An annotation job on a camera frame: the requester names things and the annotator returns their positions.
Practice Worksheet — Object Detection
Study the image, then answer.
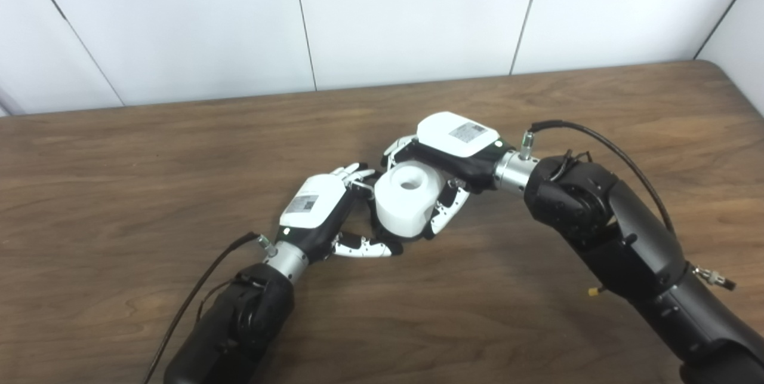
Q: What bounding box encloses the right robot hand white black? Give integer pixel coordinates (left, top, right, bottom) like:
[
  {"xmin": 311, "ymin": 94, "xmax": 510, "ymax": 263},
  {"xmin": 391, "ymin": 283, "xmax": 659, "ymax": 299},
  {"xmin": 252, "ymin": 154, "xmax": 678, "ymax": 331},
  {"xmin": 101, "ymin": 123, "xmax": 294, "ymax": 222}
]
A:
[{"xmin": 382, "ymin": 111, "xmax": 514, "ymax": 240}]

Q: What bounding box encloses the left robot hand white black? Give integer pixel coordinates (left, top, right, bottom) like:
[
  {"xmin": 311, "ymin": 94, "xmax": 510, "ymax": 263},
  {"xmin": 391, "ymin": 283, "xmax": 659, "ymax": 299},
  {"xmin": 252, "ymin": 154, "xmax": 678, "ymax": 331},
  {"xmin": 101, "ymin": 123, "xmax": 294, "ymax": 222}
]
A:
[{"xmin": 275, "ymin": 162, "xmax": 403, "ymax": 265}]

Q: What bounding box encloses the round white piece with holes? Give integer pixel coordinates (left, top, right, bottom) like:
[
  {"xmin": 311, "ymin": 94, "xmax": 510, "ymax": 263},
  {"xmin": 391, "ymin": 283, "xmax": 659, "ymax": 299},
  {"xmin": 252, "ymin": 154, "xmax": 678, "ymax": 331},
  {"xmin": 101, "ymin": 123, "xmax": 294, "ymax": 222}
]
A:
[{"xmin": 374, "ymin": 163, "xmax": 446, "ymax": 238}]

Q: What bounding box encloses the black flanged holder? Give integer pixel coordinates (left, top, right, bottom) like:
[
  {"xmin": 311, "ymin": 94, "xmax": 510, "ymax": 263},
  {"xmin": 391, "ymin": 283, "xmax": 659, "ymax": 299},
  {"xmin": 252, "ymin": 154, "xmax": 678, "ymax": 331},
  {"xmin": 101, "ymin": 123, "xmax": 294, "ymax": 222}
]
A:
[{"xmin": 371, "ymin": 217, "xmax": 433, "ymax": 244}]

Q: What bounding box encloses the thin black left arm wire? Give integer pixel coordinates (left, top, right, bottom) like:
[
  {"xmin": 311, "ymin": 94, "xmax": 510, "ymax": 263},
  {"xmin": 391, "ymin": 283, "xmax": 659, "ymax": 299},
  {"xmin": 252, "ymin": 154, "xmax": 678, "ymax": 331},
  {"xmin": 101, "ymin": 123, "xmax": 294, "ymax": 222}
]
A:
[{"xmin": 196, "ymin": 277, "xmax": 251, "ymax": 322}]

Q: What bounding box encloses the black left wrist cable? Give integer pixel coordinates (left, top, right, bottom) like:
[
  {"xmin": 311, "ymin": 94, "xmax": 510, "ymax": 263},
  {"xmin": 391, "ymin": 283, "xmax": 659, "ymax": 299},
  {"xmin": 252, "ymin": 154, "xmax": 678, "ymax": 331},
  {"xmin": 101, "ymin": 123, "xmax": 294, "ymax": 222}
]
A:
[{"xmin": 143, "ymin": 232, "xmax": 278, "ymax": 384}]

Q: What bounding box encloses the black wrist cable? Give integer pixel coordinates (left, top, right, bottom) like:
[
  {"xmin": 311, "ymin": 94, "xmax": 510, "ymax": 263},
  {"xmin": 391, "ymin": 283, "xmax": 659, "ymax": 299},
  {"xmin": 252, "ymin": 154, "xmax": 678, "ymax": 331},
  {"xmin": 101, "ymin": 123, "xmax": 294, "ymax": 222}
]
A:
[
  {"xmin": 143, "ymin": 232, "xmax": 278, "ymax": 384},
  {"xmin": 519, "ymin": 121, "xmax": 675, "ymax": 235}
]

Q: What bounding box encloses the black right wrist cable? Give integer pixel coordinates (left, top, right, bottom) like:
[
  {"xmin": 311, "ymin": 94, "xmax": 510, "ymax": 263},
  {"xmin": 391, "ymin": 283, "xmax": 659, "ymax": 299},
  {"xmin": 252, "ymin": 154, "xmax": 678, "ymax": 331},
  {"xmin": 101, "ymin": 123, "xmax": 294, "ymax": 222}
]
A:
[{"xmin": 519, "ymin": 121, "xmax": 675, "ymax": 235}]

